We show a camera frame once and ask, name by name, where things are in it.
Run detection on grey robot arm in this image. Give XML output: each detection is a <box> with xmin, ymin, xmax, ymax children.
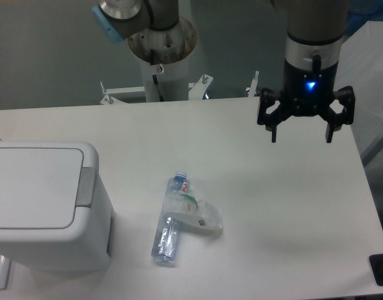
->
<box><xmin>92</xmin><ymin>1</ymin><xmax>355</xmax><ymax>143</ymax></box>

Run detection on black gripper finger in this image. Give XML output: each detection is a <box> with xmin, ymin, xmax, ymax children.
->
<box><xmin>257</xmin><ymin>88</ymin><xmax>292</xmax><ymax>143</ymax></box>
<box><xmin>320</xmin><ymin>86</ymin><xmax>355</xmax><ymax>143</ymax></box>

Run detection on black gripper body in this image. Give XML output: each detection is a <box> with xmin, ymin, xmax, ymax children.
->
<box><xmin>281</xmin><ymin>61</ymin><xmax>338</xmax><ymax>116</ymax></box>

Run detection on clear plastic water bottle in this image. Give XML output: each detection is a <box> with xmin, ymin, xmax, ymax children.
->
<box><xmin>151</xmin><ymin>171</ymin><xmax>189</xmax><ymax>263</ymax></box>

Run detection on white push-top trash can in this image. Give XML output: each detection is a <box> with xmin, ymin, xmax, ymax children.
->
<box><xmin>0</xmin><ymin>141</ymin><xmax>115</xmax><ymax>271</ymax></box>

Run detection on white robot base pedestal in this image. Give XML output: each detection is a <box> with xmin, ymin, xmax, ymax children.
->
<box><xmin>128</xmin><ymin>16</ymin><xmax>197</xmax><ymax>101</ymax></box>

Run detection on crumpled clear plastic wrapper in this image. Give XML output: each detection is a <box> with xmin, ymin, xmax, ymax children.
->
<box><xmin>163</xmin><ymin>193</ymin><xmax>223</xmax><ymax>233</ymax></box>

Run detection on black block at table edge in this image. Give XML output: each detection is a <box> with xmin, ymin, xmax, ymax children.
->
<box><xmin>369</xmin><ymin>254</ymin><xmax>383</xmax><ymax>286</ymax></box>

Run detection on white metal mounting bracket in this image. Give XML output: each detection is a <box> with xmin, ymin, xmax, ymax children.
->
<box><xmin>99</xmin><ymin>70</ymin><xmax>260</xmax><ymax>106</ymax></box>

